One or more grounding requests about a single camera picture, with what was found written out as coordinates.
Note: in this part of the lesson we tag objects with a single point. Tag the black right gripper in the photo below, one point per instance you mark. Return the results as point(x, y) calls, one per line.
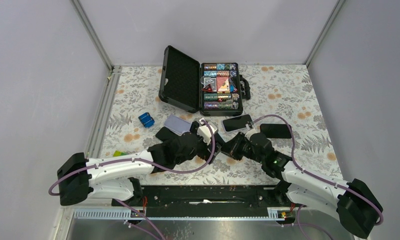
point(231, 147)

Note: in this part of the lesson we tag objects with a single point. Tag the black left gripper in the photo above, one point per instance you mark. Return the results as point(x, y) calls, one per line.
point(206, 154)

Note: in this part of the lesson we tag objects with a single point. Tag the bare dark blue phone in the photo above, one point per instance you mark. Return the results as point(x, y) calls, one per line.
point(165, 134)

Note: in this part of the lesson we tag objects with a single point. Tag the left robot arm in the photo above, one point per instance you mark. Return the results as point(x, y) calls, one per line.
point(81, 178)

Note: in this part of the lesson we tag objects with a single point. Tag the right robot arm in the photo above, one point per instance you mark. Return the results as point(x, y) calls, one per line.
point(351, 203)

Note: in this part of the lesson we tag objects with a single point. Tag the phone in white case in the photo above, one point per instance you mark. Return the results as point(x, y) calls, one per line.
point(237, 123)

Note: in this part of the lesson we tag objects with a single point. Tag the bare black phone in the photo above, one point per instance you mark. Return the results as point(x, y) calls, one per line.
point(276, 131)

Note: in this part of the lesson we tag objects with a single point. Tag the black poker chip case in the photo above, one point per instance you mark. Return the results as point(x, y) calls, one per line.
point(191, 86)

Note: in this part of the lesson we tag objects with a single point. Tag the red playing card box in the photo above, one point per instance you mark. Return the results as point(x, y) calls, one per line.
point(223, 85)

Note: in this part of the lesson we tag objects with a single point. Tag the blue toy car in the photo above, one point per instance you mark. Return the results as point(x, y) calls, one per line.
point(147, 120)

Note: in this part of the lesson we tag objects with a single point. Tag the floral table mat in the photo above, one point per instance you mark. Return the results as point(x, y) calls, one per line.
point(278, 93)

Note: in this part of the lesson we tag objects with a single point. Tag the colourful toy brick stack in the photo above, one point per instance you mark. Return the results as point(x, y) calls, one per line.
point(119, 153)

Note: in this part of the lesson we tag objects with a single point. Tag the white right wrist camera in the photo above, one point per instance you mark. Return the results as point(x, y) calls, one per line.
point(250, 132)

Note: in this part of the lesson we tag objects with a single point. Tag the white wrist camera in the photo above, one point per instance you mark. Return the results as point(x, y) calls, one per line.
point(204, 132)
point(250, 132)

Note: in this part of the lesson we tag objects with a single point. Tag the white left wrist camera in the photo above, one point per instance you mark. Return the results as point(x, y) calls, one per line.
point(204, 132)

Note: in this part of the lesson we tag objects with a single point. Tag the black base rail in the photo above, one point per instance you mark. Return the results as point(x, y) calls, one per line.
point(207, 201)

